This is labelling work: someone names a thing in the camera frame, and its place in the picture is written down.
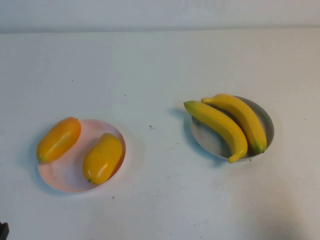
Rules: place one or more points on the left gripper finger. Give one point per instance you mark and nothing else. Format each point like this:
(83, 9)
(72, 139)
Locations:
(3, 231)

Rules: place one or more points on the orange tinted plastic mango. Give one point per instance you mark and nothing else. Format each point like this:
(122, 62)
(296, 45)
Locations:
(58, 140)

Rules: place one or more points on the yellow plastic mango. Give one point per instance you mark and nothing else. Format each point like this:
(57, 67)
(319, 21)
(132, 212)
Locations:
(102, 158)

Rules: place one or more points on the yellow plastic banana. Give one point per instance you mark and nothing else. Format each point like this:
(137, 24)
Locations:
(247, 117)
(220, 122)

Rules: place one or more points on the pink round plate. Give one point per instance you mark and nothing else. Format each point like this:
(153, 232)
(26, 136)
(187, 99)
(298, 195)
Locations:
(70, 175)

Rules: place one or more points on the grey round plate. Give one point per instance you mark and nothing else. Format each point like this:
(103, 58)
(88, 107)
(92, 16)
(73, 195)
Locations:
(207, 140)

